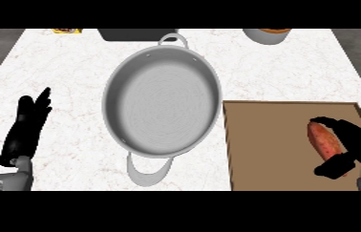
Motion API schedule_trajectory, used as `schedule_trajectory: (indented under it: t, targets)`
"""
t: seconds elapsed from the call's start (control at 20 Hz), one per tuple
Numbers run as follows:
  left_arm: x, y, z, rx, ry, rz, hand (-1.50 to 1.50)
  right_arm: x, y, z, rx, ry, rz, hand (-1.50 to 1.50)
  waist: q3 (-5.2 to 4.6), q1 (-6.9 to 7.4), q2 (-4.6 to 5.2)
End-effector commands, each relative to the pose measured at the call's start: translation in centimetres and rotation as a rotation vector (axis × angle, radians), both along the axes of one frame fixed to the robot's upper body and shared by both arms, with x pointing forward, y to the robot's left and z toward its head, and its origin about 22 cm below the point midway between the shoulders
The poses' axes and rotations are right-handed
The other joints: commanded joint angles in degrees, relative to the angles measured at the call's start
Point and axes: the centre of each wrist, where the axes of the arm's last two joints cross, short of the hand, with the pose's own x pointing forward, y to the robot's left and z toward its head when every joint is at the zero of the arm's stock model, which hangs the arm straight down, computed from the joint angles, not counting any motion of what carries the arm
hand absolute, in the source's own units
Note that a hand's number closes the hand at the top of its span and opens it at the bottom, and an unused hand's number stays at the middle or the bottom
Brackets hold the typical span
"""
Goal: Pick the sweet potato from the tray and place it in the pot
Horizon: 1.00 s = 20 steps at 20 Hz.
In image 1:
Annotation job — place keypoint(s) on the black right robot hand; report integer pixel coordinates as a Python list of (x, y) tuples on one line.
[(346, 146)]

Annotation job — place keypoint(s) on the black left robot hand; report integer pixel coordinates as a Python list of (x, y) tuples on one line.
[(25, 130)]

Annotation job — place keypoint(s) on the orange sweet potato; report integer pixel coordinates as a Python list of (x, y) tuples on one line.
[(325, 141)]

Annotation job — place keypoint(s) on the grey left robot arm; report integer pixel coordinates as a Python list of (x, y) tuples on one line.
[(17, 177)]

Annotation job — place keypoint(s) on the brown wooden tray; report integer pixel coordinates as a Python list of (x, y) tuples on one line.
[(282, 146)]

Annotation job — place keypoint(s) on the grey metal pot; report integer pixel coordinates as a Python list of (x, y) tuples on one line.
[(161, 105)]

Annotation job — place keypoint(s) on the yellow packet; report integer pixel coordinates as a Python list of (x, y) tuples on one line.
[(68, 30)]

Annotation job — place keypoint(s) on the dark grey flat appliance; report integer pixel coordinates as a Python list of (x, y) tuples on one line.
[(137, 34)]

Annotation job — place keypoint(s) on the grey bowl with orange contents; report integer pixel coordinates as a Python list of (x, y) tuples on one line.
[(267, 35)]

